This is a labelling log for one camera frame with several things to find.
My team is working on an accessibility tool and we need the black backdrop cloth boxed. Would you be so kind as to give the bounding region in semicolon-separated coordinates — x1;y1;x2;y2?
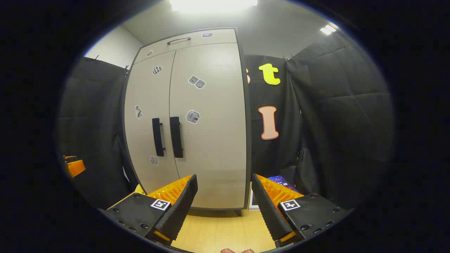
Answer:
244;54;303;183
58;56;132;209
287;32;394;211

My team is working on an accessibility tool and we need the beige shoe cabinet door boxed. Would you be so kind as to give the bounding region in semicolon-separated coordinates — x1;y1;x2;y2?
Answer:
124;50;180;194
169;43;248;210

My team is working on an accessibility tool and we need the beige cabinet drawer front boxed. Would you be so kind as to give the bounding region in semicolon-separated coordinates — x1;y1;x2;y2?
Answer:
134;29;238;64

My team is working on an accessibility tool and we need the white book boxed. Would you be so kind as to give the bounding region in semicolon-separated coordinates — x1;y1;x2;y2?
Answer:
248;188;261;211

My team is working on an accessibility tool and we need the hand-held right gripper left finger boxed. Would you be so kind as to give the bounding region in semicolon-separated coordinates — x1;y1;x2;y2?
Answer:
100;174;198;246

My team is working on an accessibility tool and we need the double-door shoe cabinet body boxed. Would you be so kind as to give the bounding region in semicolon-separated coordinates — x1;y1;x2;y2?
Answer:
121;28;253;216

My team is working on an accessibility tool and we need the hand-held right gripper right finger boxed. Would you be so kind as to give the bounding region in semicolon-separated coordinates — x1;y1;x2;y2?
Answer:
251;173;352;248

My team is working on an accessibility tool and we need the black door handle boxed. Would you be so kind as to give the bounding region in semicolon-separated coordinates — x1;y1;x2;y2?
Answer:
152;118;166;157
170;116;184;158

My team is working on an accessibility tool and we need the blue book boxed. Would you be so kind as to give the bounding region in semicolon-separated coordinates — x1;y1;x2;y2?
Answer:
268;175;298;193

